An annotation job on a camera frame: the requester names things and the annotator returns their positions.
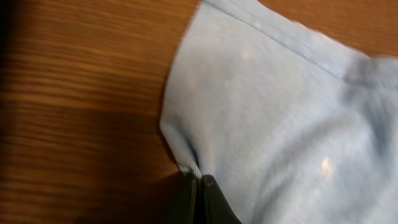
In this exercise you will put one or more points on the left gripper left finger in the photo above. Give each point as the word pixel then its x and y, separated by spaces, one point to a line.
pixel 183 208

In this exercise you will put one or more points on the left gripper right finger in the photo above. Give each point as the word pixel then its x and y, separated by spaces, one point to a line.
pixel 217 209

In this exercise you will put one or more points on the light blue printed t-shirt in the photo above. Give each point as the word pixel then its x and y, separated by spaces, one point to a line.
pixel 294 126

